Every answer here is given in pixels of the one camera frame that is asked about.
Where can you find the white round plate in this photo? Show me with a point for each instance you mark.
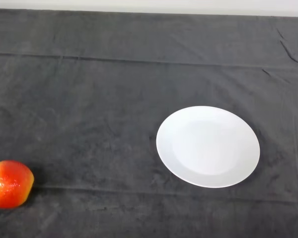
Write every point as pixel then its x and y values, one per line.
pixel 208 146

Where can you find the red yellow apple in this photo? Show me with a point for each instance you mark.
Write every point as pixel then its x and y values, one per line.
pixel 10 184

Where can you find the black table cloth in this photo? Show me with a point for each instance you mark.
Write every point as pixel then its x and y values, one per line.
pixel 101 124

